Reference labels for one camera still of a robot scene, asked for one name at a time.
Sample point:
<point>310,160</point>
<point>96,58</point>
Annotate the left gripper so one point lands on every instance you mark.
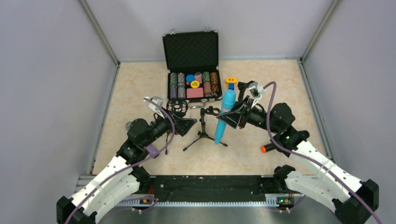
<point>173,125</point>

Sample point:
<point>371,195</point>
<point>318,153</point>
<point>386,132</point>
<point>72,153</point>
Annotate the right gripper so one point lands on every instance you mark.
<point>244,113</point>

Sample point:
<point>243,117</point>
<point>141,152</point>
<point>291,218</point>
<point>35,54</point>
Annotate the blue microphone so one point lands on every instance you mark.
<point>227,103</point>

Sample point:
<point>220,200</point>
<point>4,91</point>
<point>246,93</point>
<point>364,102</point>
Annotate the black tripod stand with clip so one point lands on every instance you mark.
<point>202,134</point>

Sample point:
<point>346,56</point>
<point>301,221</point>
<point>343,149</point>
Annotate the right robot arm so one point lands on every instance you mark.
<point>352,200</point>

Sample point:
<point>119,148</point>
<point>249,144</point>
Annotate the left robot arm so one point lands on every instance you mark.
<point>123,167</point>

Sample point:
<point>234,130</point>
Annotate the black round base stand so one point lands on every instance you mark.
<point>242,87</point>

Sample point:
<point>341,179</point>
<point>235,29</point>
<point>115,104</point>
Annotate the yellow and blue toy block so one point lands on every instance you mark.
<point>230,83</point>

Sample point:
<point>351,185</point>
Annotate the purple glitter microphone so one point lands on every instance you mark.
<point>140,136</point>

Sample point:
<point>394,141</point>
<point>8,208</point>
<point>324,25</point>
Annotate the black microphone orange tip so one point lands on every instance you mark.
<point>269,147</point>

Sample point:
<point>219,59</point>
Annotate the black poker chip case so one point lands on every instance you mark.
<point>190,53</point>

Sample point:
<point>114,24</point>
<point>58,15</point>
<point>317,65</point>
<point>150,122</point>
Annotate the black shock mount tripod stand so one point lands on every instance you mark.
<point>176,105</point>

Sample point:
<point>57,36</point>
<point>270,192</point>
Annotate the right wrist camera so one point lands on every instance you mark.
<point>256,91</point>

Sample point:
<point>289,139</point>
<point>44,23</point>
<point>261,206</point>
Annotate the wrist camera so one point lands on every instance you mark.
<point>256,91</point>
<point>158,102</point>

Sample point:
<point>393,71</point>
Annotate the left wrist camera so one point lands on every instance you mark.
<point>158,102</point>

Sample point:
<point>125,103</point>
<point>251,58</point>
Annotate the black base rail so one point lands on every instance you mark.
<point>210,191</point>

